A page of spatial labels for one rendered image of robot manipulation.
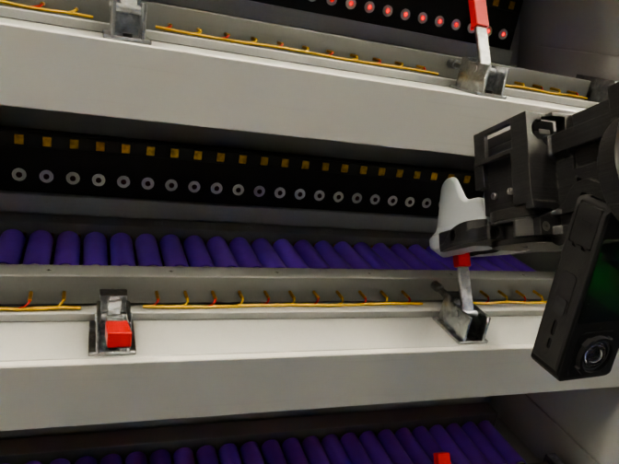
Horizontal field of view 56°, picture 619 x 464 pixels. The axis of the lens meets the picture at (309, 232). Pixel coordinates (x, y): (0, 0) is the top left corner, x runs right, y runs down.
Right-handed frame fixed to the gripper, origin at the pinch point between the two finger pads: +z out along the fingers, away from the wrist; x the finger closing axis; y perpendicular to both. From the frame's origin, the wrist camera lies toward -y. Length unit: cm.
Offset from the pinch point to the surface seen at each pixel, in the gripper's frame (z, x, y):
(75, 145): 9.3, 29.6, 9.2
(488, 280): 2.3, -5.7, -2.1
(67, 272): 2.0, 29.5, -2.0
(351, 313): 0.8, 8.8, -5.0
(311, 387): -2.0, 13.3, -10.1
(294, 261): 5.8, 11.7, -0.4
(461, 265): -2.1, 0.3, -1.3
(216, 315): 0.9, 19.5, -5.0
